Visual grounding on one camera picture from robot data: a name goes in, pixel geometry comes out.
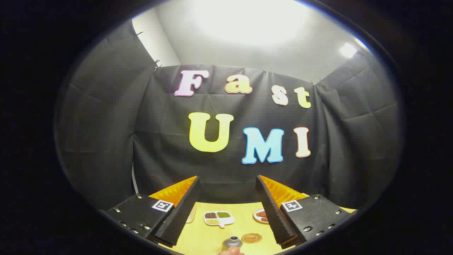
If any white divided dish with beans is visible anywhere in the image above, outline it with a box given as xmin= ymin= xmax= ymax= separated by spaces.
xmin=203 ymin=210 xmax=235 ymax=228

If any round brown cork coaster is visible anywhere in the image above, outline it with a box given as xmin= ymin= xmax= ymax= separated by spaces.
xmin=241 ymin=233 xmax=263 ymax=244

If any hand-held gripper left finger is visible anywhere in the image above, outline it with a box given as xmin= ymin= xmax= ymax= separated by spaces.
xmin=105 ymin=176 xmax=202 ymax=248

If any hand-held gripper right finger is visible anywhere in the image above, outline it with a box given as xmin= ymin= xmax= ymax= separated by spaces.
xmin=256 ymin=175 xmax=354 ymax=249

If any silver juice bottle green label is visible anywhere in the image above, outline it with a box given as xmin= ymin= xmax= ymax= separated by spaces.
xmin=222 ymin=236 xmax=243 ymax=248

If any wooden table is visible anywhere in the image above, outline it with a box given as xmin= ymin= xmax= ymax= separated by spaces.
xmin=157 ymin=193 xmax=358 ymax=255

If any black backdrop cloth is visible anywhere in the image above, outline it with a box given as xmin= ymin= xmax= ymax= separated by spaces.
xmin=55 ymin=19 xmax=404 ymax=213

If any white oval plate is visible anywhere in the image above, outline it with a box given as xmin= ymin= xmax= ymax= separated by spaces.
xmin=253 ymin=208 xmax=270 ymax=224

